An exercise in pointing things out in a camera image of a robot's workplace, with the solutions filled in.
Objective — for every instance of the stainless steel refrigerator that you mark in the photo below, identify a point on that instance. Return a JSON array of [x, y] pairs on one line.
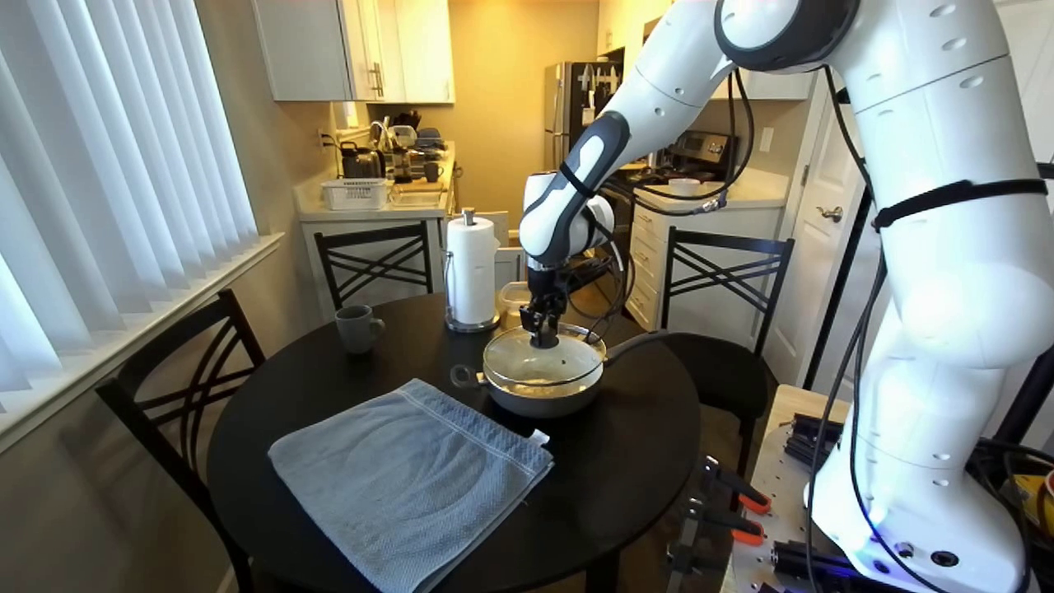
[[572, 92]]

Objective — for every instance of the white kitchen counter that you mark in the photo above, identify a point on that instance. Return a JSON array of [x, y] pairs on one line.
[[372, 207]]

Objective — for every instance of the black coffee maker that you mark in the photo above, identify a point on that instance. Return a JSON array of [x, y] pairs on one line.
[[360, 158]]

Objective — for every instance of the black orange spring clamp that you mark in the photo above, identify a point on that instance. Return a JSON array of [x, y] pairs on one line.
[[740, 494], [730, 528]]

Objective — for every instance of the dark grey mug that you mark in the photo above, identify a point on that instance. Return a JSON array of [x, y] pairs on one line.
[[358, 327]]

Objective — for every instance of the white paper towel roll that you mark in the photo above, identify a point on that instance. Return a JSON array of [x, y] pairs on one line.
[[471, 269]]

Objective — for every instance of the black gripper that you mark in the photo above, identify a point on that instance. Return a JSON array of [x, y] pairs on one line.
[[549, 283]]

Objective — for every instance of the white vertical window blinds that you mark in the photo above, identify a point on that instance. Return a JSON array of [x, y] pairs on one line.
[[108, 184]]

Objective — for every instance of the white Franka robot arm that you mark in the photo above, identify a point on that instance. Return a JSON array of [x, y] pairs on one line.
[[966, 276]]

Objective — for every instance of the white robot base platform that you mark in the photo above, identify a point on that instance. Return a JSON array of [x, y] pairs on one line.
[[769, 483]]

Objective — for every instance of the round glass pot lid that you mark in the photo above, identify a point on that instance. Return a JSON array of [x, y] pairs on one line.
[[545, 364]]

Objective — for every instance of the blue grey folded towel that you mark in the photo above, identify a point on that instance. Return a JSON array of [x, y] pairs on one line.
[[413, 483]]

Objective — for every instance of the white counter cabinet with drawers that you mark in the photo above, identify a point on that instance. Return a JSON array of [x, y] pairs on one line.
[[711, 217]]

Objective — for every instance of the white plastic tub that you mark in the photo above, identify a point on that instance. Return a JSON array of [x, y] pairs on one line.
[[358, 193]]

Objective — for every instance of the white kitchen wall cabinet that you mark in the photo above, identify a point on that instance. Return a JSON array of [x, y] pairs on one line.
[[351, 52]]

